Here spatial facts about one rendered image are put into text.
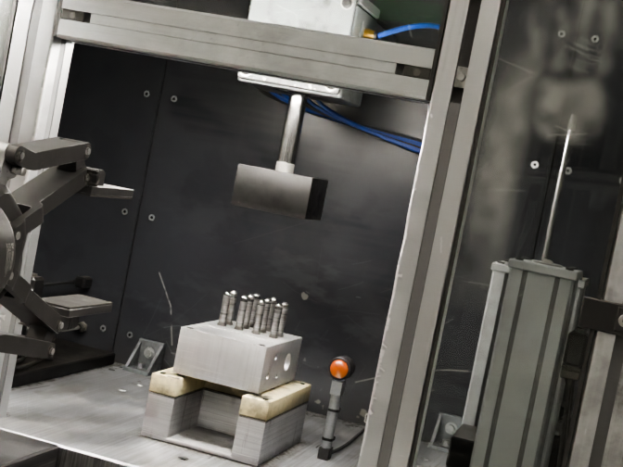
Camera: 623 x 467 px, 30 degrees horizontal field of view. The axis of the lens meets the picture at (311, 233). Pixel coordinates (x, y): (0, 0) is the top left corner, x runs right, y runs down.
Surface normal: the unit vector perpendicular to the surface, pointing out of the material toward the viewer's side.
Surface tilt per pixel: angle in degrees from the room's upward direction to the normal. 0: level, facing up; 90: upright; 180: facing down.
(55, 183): 24
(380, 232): 90
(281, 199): 90
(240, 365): 90
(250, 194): 90
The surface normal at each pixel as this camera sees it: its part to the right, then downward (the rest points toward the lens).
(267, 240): -0.28, 0.00
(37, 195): 0.07, -0.90
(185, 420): 0.94, 0.20
